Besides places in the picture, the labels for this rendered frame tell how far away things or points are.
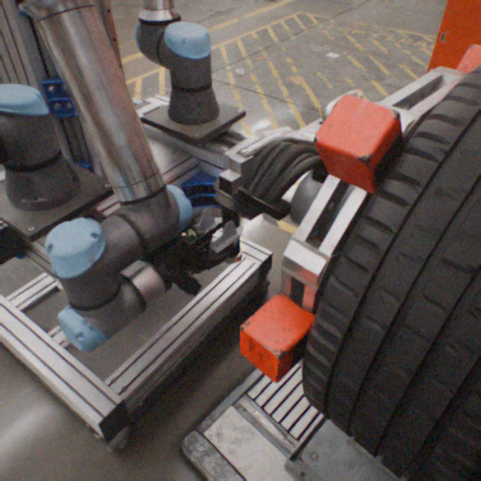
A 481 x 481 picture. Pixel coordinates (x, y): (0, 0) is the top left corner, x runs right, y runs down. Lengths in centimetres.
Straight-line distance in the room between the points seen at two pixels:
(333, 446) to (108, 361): 71
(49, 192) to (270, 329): 58
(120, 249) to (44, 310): 105
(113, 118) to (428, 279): 43
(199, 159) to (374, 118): 83
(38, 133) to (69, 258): 40
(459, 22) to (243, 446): 124
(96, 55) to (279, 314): 42
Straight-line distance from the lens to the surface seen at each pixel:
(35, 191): 98
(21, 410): 169
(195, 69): 119
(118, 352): 144
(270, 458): 138
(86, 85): 60
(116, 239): 60
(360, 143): 50
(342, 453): 125
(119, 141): 60
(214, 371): 159
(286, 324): 60
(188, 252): 71
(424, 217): 48
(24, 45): 110
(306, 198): 82
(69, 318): 65
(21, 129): 91
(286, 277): 61
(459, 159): 51
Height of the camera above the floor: 137
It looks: 42 degrees down
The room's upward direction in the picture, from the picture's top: straight up
